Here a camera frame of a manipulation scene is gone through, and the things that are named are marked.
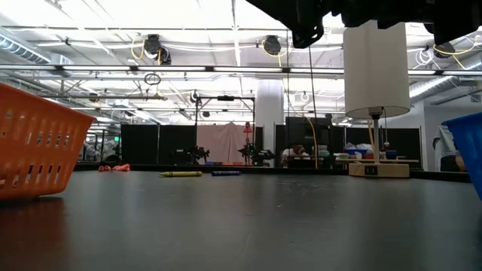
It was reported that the thin lamp stem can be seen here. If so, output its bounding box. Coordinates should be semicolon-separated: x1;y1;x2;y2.
368;107;384;165

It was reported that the lamp pull chain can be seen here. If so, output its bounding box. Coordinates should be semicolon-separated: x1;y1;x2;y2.
382;108;390;148

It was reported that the pink backdrop cloth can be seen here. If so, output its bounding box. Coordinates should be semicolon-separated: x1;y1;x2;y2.
196;122;250;163

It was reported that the cluttered background table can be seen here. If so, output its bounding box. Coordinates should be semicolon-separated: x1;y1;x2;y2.
282;142;419;166

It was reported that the black partition panel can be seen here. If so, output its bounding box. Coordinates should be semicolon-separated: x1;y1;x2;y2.
120;123;197;166
274;116;422;169

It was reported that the black ceiling cable reel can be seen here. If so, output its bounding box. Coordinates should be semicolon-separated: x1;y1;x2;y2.
262;35;282;56
142;33;172;65
432;41;456;59

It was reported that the orange plastic basket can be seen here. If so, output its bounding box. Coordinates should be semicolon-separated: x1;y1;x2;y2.
0;82;96;201

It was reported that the yellow hanging cable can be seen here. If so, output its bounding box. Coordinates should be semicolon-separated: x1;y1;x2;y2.
304;116;319;169

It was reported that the yellow crayon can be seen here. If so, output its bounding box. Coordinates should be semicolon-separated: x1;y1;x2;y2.
158;171;203;178

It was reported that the person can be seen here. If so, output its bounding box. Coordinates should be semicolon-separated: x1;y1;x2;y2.
281;145;313;167
432;123;468;173

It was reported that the blue plastic basket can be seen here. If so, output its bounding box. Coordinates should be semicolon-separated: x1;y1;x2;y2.
441;111;482;201

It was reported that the black background rig frame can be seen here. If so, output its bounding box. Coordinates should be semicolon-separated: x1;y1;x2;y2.
194;95;257;166

